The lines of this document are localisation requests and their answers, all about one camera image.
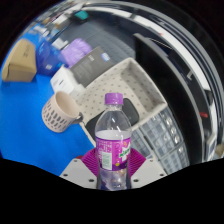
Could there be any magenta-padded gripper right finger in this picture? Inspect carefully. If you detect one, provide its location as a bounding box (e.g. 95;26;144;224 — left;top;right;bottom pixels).
127;147;168;190

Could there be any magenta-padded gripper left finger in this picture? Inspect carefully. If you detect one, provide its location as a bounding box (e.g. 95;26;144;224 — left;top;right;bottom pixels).
59;148;101;190

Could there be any clear bottle with purple label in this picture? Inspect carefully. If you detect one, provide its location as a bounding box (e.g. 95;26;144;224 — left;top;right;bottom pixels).
94;92;133;191

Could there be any wide grey drawer cabinet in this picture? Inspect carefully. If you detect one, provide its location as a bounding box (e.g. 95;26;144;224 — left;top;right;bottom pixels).
141;105;192;174

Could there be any black rounded pad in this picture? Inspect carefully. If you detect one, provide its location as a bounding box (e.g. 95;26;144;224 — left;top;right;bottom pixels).
85;97;140;141

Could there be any cream mug with dark print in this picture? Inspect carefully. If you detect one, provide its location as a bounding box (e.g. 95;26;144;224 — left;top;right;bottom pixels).
41;90;84;134

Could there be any cream dotted pegboard tray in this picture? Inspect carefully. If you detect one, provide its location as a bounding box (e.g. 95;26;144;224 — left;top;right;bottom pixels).
74;57;168;148

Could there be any dark grey box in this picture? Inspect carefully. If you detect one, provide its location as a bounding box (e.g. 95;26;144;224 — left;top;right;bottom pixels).
69;45;116;88

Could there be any blue box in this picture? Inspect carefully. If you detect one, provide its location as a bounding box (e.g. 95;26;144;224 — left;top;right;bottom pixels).
35;40;64;76

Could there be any purple bag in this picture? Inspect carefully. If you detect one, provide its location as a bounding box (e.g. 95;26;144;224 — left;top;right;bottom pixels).
59;37;93;68

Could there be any brown cardboard box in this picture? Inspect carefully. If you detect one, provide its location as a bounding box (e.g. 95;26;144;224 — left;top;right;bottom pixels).
1;38;38;83

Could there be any teal container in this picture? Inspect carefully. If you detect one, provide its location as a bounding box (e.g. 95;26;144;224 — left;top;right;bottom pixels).
74;10;89;20

